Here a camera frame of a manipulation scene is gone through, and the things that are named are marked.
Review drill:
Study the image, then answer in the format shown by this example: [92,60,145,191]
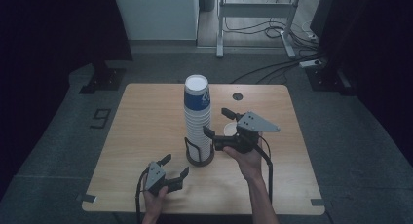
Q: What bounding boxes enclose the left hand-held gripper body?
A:
[144,161,184,197]

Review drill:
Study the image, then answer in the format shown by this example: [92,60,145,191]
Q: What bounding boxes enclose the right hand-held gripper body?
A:
[213,110,281,155]

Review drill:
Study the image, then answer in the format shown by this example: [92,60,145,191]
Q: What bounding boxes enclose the single white paper cup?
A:
[223,121,240,138]

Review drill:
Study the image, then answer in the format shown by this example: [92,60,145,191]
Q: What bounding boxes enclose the stack of paper cups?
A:
[183,74,212,164]

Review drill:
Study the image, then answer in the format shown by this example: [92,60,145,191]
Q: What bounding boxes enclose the black wire cup holder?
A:
[184,136,216,168]

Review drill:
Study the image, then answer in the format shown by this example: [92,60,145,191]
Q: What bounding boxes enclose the person's left hand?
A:
[142,185,169,219]

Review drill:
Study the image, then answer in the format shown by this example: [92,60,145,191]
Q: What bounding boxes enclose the person's right hand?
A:
[223,142,264,183]

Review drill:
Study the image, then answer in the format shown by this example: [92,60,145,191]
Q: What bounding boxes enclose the white power strip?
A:
[298,58,322,69]

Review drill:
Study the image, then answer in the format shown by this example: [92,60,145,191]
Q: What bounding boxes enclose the black stand base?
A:
[79,61,128,95]
[305,65,357,97]

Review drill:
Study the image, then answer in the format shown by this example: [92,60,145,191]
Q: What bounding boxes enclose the dark waste bin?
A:
[198,0,217,13]

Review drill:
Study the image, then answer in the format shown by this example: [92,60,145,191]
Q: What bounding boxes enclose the white cabinet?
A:
[112,0,200,42]

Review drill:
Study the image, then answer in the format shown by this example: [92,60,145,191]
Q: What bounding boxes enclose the dark curtain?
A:
[309,0,413,167]
[0,0,133,199]

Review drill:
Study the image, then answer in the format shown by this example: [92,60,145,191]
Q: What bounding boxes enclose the left hand-held gripper cable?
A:
[134,168,150,224]

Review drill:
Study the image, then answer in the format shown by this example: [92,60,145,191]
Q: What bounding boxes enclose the hand-held gripper cable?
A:
[253,135,275,205]
[134,168,150,224]

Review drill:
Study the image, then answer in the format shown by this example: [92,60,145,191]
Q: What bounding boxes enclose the right hand-held gripper cable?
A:
[253,135,275,205]

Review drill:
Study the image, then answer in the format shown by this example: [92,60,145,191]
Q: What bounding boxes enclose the black floor cables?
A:
[223,18,326,85]

